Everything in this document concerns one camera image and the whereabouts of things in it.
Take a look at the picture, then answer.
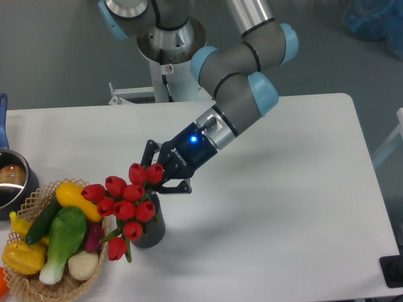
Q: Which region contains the white frame at right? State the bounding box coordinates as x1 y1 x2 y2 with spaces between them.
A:
372 108 402 169

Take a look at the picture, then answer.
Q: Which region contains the green cucumber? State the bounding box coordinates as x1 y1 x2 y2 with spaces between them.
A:
25 197 62 245

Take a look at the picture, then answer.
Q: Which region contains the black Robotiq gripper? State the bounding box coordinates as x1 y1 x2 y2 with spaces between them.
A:
140 123 217 194

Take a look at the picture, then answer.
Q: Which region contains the woven wicker basket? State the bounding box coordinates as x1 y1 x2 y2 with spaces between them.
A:
4 179 108 301

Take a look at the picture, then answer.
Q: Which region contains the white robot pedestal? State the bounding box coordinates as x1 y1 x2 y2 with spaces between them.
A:
137 16 207 103

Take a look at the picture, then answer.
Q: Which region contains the yellow bell pepper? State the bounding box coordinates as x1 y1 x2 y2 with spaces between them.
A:
2 241 46 275

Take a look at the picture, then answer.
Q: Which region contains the small yellow gourd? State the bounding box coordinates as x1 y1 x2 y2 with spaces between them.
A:
9 211 49 247

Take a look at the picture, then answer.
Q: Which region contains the red tulip bouquet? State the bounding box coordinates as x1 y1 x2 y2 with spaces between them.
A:
81 163 164 262

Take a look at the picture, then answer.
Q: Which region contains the blue handled saucepan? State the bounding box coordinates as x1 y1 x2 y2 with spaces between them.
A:
1 93 39 221

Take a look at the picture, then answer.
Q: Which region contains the orange fruit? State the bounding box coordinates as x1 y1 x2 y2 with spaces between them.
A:
0 267 8 298

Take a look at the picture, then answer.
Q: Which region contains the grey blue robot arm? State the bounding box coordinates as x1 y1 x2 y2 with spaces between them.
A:
98 1 298 194

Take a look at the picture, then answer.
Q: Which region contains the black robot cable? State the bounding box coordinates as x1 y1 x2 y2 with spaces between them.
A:
158 48 175 103

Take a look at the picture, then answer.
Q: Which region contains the dark grey ribbed vase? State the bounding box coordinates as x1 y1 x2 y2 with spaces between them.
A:
130 193 166 249

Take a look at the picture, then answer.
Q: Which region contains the white garlic bulb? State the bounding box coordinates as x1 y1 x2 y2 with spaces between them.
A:
68 250 98 281

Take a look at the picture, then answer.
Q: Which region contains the green bok choy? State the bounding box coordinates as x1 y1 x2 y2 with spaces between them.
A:
39 206 87 285

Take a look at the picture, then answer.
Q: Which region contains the white metal base frame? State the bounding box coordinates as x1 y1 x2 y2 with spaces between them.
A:
108 82 156 105

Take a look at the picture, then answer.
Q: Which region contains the black device at table edge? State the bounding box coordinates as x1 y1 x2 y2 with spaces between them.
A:
379 255 402 288

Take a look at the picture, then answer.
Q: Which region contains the yellow squash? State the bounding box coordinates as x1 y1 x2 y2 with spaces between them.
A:
55 182 102 223

